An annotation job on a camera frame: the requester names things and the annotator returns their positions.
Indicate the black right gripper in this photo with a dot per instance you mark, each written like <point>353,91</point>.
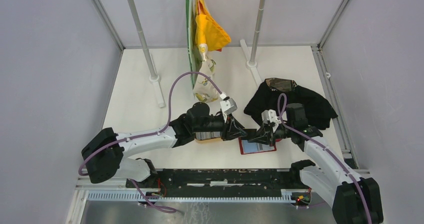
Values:
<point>265,134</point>

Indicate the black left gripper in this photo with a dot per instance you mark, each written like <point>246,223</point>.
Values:
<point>226,133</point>

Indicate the grey striped credit card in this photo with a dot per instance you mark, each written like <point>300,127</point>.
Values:
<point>257,147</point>

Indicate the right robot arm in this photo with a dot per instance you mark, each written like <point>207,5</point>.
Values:
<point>353,198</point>

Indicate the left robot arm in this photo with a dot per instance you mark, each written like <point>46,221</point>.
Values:
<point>109,154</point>

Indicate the black shirt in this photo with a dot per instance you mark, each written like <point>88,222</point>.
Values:
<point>318,110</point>

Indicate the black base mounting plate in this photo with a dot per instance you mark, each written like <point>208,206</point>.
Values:
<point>223,183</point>

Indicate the right metal rack pole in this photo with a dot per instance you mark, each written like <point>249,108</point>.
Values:
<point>250,53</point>

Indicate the metal rack pole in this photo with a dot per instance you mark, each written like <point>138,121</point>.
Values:
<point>250,53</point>
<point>154,78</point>

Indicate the green hanging cloth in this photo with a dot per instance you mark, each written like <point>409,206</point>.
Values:
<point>193,54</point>

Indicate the left metal rack pole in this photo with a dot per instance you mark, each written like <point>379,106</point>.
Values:
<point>154,78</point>

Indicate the yellow floral hanging cloth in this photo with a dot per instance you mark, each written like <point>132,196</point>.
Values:
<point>209,36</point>

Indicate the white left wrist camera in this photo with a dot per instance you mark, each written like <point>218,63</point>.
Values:
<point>227,105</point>

